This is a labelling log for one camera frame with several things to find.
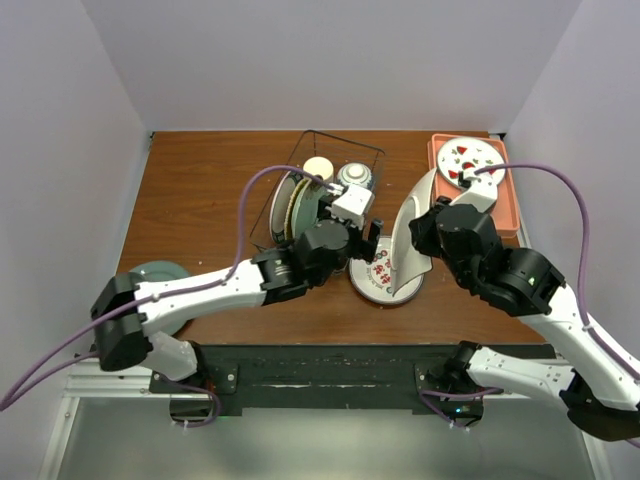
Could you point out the green plate with flower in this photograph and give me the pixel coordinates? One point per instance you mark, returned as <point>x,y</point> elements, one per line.
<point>305,209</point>

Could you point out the black wire dish rack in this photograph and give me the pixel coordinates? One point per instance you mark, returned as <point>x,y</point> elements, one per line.
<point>339,150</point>

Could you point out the watermelon pattern white plate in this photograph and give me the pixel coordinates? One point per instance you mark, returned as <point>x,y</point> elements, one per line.
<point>465,153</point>

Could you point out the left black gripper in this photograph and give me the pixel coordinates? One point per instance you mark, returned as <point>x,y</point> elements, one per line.
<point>363,249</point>

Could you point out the white plate red green characters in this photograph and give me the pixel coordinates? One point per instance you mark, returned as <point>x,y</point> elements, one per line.
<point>372,280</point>

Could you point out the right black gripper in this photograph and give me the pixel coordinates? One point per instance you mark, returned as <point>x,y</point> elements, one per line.
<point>422,228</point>

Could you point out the blue floral white bowl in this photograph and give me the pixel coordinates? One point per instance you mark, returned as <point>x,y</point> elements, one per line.
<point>355,173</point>

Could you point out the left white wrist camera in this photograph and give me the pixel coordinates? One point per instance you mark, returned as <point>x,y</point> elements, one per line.
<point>350,203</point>

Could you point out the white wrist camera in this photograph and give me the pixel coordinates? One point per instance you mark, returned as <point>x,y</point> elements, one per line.
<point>478,190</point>
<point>350,203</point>

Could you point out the salmon pink tray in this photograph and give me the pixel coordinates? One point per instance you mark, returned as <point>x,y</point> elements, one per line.
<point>505,212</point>

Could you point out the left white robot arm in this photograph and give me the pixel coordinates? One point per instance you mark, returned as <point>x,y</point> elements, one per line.
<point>131,314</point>

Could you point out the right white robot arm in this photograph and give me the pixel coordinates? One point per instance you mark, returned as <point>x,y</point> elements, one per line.
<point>594,388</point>

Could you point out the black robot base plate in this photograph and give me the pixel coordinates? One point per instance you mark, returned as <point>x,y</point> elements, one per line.
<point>416,378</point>

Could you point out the white plate teal lettered rim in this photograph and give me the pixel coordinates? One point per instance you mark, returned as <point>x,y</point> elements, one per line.
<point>280,203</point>

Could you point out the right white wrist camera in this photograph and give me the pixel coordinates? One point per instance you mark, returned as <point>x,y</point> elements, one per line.
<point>478,190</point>

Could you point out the cream ceramic mug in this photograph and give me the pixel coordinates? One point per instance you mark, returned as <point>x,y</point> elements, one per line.
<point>320,167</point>

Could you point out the grey-green round plate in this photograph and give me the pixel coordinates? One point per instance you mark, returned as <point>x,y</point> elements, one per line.
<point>162,270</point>

